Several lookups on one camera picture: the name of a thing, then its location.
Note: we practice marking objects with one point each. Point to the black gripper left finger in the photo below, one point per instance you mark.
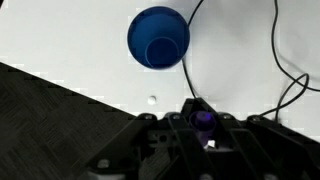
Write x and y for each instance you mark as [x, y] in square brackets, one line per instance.
[123, 143]

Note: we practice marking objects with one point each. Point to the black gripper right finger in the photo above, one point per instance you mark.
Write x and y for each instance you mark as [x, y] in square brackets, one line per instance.
[266, 146]

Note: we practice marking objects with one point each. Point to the purple marker pen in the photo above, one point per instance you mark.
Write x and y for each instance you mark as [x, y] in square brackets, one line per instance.
[202, 121]

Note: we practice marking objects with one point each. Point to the blue plastic cup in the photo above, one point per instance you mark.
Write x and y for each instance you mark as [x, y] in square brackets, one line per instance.
[156, 36]

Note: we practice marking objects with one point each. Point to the small white table dot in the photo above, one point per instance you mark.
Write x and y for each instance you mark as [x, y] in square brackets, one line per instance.
[151, 100]

